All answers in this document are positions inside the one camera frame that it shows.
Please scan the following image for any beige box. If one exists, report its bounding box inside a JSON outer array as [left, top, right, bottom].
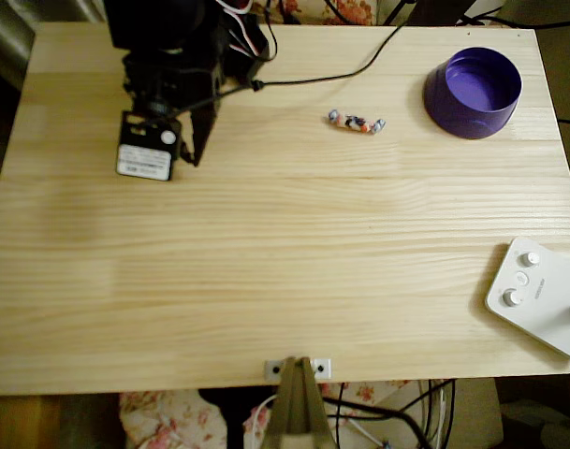
[[373, 377, 504, 449]]

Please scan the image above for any black camera cable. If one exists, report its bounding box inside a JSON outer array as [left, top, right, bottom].
[[169, 0, 419, 118]]

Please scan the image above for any white metal bracket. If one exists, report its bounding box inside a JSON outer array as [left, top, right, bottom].
[[264, 357, 333, 380]]

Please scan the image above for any floral pink cloth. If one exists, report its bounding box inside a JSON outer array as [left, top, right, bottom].
[[118, 378, 421, 449], [274, 0, 379, 25]]

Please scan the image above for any white lamp base with knobs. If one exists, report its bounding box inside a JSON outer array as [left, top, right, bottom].
[[483, 236, 570, 365]]

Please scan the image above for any candy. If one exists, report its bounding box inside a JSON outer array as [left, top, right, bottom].
[[326, 109, 387, 136]]

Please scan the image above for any thick black cable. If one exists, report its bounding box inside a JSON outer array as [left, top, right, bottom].
[[321, 396, 431, 449]]

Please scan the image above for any purple bowl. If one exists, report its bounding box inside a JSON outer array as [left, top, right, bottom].
[[422, 45, 524, 140]]

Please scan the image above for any dark upholstered couch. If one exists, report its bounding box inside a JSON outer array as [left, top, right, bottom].
[[0, 0, 106, 94]]

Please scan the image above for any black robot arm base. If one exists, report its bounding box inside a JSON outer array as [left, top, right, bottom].
[[223, 8, 271, 84]]

